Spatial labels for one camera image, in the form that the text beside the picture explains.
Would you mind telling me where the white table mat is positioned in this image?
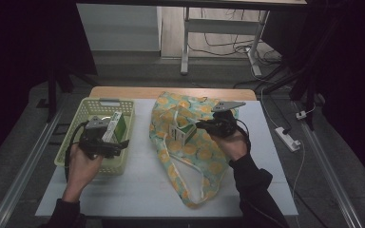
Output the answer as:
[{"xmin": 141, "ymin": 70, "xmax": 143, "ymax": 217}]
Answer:
[{"xmin": 35, "ymin": 98, "xmax": 298, "ymax": 219}]

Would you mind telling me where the thin white cable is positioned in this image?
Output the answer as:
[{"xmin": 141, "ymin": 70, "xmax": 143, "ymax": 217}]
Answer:
[{"xmin": 293, "ymin": 141, "xmax": 306, "ymax": 191}]

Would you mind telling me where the orange print fabric bag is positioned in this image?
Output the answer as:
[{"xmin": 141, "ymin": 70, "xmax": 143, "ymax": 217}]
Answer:
[{"xmin": 148, "ymin": 91, "xmax": 240, "ymax": 209}]

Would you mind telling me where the grey white cabinet panel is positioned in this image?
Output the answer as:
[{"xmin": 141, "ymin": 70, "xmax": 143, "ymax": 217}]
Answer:
[{"xmin": 75, "ymin": 3, "xmax": 163, "ymax": 52}]

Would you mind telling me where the person's right hand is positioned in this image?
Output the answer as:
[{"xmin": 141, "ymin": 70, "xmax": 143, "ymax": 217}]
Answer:
[{"xmin": 209, "ymin": 131, "xmax": 250, "ymax": 163}]

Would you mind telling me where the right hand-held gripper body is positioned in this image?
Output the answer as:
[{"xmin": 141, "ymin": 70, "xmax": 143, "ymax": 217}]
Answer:
[{"xmin": 209, "ymin": 100, "xmax": 247, "ymax": 139}]

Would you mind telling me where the short green white box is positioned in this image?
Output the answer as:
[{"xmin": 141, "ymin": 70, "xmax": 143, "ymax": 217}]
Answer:
[{"xmin": 168, "ymin": 122, "xmax": 199, "ymax": 146}]

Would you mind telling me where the white desk frame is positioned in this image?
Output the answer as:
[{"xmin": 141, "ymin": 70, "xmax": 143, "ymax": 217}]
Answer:
[{"xmin": 180, "ymin": 6, "xmax": 271, "ymax": 77}]

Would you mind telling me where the white power strip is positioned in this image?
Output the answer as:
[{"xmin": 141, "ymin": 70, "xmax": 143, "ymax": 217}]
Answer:
[{"xmin": 274, "ymin": 126, "xmax": 301, "ymax": 152}]

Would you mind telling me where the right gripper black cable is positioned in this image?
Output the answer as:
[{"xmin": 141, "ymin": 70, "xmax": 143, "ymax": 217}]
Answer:
[{"xmin": 234, "ymin": 118, "xmax": 252, "ymax": 150}]

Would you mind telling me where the black metal stand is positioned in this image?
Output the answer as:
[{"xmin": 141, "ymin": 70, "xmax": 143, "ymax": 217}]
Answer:
[{"xmin": 289, "ymin": 60, "xmax": 318, "ymax": 131}]

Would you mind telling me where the aluminium floor rail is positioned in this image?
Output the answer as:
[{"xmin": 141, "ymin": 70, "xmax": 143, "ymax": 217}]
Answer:
[
  {"xmin": 0, "ymin": 110, "xmax": 65, "ymax": 228},
  {"xmin": 299, "ymin": 123, "xmax": 363, "ymax": 228}
]

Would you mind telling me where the person's left hand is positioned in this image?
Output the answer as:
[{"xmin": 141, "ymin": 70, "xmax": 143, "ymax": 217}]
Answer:
[{"xmin": 63, "ymin": 142, "xmax": 105, "ymax": 203}]

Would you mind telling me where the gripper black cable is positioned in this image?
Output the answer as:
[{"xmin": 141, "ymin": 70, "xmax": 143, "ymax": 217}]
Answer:
[
  {"xmin": 63, "ymin": 122, "xmax": 89, "ymax": 184},
  {"xmin": 234, "ymin": 118, "xmax": 252, "ymax": 150}
]

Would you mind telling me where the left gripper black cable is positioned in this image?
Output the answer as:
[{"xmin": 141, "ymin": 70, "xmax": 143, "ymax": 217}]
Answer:
[{"xmin": 63, "ymin": 122, "xmax": 89, "ymax": 184}]

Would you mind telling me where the long green white box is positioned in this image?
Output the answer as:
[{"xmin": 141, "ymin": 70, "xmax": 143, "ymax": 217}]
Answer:
[{"xmin": 102, "ymin": 111, "xmax": 128, "ymax": 143}]

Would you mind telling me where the tangle of floor cables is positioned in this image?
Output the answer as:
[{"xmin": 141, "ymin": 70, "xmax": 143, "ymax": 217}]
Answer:
[{"xmin": 188, "ymin": 9, "xmax": 281, "ymax": 60}]

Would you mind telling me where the pale yellow plastic basket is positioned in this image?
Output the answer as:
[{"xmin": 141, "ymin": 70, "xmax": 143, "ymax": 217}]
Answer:
[{"xmin": 53, "ymin": 97, "xmax": 136, "ymax": 176}]

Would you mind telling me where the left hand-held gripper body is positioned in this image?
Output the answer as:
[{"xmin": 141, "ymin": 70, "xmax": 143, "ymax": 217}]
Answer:
[{"xmin": 79, "ymin": 115, "xmax": 116, "ymax": 160}]

